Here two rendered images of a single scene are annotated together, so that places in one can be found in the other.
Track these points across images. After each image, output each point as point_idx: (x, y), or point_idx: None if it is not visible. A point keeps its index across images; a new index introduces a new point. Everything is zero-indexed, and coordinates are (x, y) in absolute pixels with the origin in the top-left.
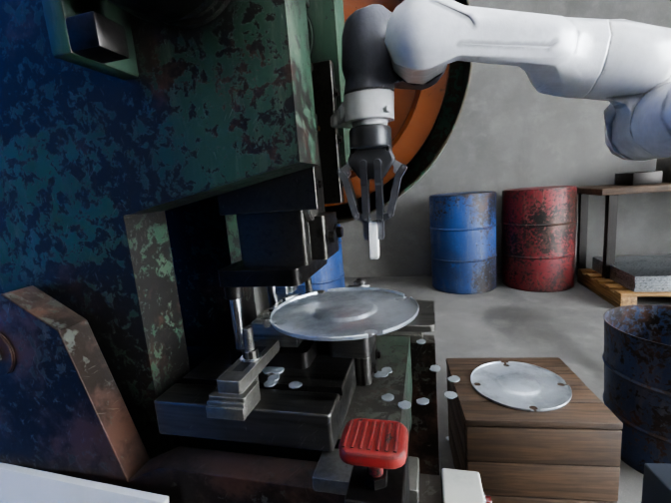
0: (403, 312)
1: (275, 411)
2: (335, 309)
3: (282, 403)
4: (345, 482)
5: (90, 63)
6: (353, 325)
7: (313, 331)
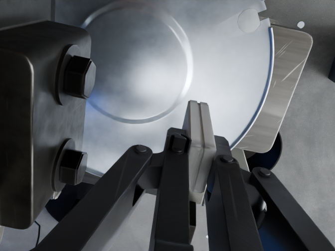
0: (236, 101)
1: (83, 182)
2: (115, 79)
3: (86, 173)
4: (152, 194)
5: None
6: (151, 139)
7: (94, 149)
